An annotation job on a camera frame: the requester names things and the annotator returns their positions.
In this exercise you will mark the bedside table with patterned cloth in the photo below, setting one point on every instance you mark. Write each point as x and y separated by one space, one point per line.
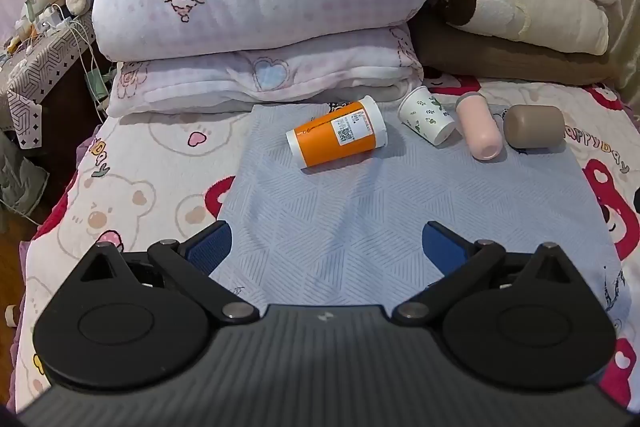
26 79

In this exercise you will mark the white green-print paper cup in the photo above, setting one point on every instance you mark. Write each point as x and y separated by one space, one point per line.
421 112

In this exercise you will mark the cream folded blanket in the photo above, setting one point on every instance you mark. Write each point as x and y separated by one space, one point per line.
566 26

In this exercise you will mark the pink tumbler cup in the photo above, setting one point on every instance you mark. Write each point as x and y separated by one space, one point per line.
478 126

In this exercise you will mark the bear print bed sheet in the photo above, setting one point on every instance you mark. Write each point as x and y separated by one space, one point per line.
147 177

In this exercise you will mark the taupe grey metal cup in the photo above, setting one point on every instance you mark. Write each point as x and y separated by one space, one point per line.
527 127

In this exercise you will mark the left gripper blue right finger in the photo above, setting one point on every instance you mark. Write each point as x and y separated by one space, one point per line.
447 250

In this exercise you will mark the light blue patterned cloth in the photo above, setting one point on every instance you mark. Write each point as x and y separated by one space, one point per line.
350 232

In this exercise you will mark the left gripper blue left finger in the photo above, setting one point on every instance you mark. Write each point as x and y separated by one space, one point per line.
208 248

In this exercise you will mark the pink heart lower pillow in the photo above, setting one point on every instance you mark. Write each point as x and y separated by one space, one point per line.
343 67

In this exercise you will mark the orange white paper cup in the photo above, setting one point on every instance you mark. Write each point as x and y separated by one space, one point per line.
356 128

